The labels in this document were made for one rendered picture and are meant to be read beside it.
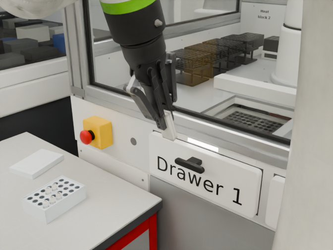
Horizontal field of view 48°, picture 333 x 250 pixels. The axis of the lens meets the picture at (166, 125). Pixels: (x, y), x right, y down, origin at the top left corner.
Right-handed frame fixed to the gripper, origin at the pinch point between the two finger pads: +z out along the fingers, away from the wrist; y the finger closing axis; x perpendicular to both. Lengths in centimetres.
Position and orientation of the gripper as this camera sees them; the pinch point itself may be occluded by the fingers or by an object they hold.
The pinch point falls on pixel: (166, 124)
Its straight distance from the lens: 75.3
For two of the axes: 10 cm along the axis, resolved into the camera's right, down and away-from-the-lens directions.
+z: 2.2, 7.5, 6.2
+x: 7.7, 2.6, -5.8
